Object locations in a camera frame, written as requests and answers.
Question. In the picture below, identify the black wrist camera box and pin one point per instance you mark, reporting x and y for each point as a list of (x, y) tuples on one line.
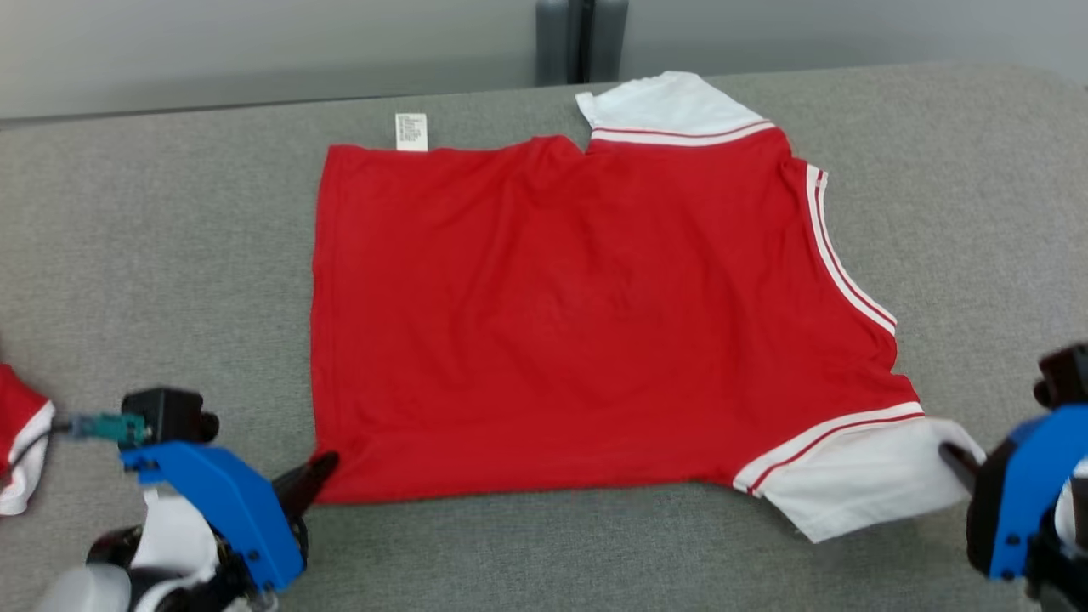
[(1067, 374), (170, 415)]

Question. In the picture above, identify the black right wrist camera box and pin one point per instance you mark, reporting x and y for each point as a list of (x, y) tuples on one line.
[(1067, 374)]

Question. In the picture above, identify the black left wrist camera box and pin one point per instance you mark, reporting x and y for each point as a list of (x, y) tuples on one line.
[(170, 415)]

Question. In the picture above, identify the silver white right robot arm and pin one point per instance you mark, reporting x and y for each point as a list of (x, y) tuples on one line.
[(1075, 501)]

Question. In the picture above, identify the teal left camera connector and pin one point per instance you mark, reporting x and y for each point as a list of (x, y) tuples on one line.
[(106, 427)]

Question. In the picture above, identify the red shirt white sleeves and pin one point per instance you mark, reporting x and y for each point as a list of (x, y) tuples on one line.
[(552, 323)]

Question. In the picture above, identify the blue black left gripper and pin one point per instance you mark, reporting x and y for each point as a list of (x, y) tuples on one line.
[(238, 510)]

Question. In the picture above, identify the red shorts black print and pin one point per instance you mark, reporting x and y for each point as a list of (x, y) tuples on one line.
[(17, 408)]

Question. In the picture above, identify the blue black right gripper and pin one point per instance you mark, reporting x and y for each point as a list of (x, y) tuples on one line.
[(1024, 493)]

